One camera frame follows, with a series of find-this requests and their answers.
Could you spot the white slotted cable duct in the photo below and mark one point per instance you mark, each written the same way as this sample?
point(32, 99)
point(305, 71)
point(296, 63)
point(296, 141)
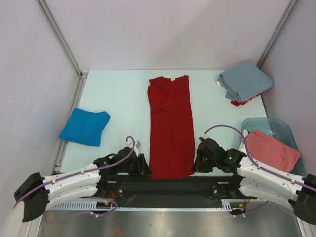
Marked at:
point(102, 206)

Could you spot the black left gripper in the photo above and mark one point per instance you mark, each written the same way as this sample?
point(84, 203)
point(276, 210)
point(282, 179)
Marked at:
point(142, 168)

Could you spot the folded grey-blue t shirt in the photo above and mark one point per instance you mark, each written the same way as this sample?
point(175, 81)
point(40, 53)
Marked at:
point(245, 79)

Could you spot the folded red printed t shirt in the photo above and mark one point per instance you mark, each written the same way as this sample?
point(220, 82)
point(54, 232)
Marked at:
point(237, 103)

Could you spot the left aluminium frame post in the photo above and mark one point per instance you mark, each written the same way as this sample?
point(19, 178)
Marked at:
point(59, 35)

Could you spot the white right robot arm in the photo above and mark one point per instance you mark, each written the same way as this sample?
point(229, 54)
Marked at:
point(255, 179)

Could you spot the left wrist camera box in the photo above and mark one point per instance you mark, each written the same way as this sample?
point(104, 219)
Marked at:
point(135, 145)

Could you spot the folded white t shirt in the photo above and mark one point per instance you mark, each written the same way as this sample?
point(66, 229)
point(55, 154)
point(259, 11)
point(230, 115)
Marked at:
point(219, 85)

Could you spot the right aluminium frame post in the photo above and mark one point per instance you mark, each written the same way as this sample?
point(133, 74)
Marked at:
point(277, 31)

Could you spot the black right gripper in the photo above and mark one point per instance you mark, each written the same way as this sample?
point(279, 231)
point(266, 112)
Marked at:
point(203, 160)

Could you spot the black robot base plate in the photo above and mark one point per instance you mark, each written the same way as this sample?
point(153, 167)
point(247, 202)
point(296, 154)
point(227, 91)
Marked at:
point(193, 191)

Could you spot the pink t shirt in basin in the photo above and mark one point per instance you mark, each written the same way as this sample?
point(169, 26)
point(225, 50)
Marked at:
point(271, 151)

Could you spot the translucent blue plastic basin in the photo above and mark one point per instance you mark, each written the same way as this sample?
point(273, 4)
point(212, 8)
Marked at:
point(278, 130)

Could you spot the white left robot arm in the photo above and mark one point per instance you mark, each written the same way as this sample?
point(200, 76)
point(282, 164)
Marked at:
point(38, 193)

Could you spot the aluminium frame post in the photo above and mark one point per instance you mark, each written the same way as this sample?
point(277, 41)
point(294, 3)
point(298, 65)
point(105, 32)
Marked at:
point(59, 35)
point(277, 31)

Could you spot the bright blue t shirt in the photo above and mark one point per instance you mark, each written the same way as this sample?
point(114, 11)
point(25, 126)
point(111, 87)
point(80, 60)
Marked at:
point(85, 127)

